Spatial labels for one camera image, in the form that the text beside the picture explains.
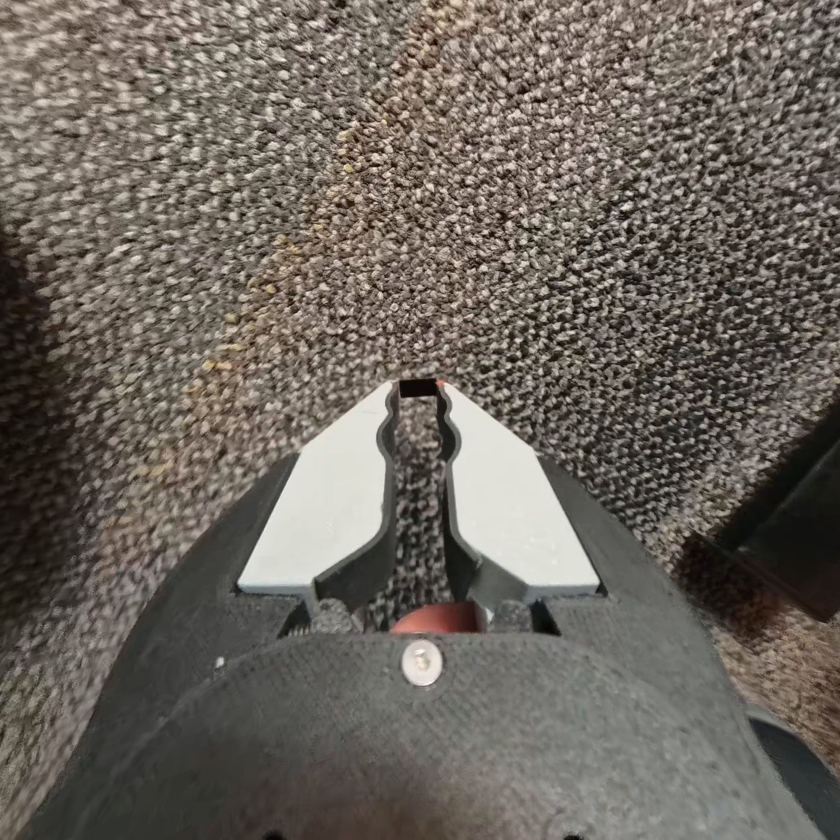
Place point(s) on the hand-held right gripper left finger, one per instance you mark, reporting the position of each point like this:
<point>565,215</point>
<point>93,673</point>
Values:
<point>322,519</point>

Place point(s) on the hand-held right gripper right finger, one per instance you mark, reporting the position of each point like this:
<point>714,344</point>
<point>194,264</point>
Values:
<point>525,519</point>

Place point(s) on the small black lego frame piece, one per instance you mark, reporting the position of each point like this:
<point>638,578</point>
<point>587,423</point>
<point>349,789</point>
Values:
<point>420,385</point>

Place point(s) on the black furniture base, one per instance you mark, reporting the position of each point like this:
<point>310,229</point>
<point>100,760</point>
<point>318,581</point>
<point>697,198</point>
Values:
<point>801,538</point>

